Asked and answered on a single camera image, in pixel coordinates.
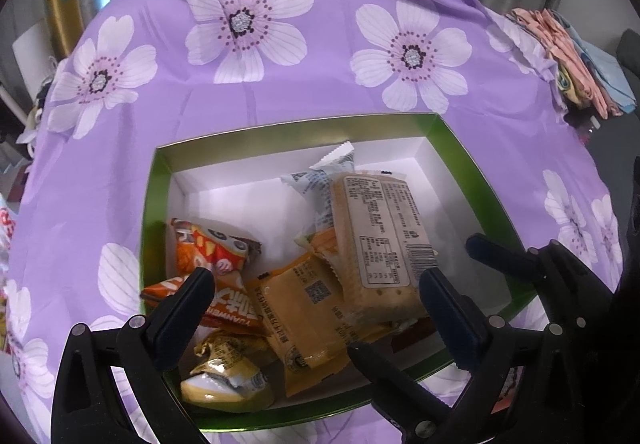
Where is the orange snack packet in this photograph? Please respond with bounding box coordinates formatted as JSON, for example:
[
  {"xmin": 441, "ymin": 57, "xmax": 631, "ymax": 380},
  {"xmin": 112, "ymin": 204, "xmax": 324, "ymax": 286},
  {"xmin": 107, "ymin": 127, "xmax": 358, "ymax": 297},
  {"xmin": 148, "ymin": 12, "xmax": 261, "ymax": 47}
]
[{"xmin": 140, "ymin": 275, "xmax": 266, "ymax": 337}]

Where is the beige cracker packet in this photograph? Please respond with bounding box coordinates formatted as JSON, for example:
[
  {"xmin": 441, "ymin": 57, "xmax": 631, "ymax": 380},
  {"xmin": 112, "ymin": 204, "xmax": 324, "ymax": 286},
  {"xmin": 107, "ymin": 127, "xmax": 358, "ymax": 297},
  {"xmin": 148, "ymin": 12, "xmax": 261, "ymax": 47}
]
[{"xmin": 331, "ymin": 172, "xmax": 438, "ymax": 324}]

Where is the white grey snack packet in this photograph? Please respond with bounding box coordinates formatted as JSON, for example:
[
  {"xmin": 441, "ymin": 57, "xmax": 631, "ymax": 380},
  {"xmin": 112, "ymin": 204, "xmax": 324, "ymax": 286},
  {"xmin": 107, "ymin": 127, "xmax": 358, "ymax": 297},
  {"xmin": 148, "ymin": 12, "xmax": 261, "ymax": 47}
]
[{"xmin": 280, "ymin": 141, "xmax": 355, "ymax": 246}]

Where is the gold white wrapped snack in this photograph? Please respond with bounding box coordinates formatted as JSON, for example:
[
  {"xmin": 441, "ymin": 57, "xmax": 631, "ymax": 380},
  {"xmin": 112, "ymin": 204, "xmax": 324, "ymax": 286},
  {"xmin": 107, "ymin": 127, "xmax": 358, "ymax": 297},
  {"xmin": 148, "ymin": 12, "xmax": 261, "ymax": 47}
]
[{"xmin": 180, "ymin": 331, "xmax": 278, "ymax": 414}]

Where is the orange white chip packet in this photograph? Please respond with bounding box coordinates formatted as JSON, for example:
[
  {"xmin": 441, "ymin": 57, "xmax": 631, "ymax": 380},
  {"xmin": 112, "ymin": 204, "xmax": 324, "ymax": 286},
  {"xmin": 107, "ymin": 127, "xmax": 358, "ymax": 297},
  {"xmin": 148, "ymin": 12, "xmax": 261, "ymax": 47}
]
[{"xmin": 170, "ymin": 219, "xmax": 262, "ymax": 291}]

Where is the grey sofa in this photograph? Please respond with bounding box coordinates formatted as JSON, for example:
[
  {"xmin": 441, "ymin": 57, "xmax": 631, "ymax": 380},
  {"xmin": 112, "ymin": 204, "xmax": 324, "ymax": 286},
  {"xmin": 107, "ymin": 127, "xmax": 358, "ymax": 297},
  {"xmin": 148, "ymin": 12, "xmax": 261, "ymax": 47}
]
[{"xmin": 574, "ymin": 26, "xmax": 640, "ymax": 205}]

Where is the yellow snack packet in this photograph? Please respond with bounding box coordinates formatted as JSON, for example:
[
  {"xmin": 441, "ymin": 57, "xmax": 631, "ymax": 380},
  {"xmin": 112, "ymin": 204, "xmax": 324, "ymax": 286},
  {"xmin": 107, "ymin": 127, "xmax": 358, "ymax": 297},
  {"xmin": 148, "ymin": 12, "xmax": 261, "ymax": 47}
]
[{"xmin": 248, "ymin": 251, "xmax": 350, "ymax": 398}]

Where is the green cardboard box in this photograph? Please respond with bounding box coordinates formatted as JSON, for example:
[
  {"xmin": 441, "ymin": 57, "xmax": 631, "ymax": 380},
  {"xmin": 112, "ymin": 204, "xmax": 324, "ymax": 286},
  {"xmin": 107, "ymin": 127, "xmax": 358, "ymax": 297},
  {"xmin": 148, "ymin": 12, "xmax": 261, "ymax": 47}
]
[{"xmin": 140, "ymin": 114, "xmax": 533, "ymax": 319}]

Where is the pile of folded clothes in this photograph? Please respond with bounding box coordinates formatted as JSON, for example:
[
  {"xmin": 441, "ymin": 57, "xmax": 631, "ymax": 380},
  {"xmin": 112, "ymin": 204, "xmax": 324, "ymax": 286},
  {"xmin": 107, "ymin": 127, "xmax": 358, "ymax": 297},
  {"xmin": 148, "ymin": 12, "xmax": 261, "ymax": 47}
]
[{"xmin": 506, "ymin": 8, "xmax": 620, "ymax": 119}]

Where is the purple floral tablecloth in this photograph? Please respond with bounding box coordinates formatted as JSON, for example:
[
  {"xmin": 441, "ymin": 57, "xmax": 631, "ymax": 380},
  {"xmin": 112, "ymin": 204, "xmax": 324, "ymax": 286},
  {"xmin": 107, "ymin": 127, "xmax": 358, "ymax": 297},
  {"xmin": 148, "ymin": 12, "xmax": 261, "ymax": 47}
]
[{"xmin": 6, "ymin": 0, "xmax": 623, "ymax": 442}]

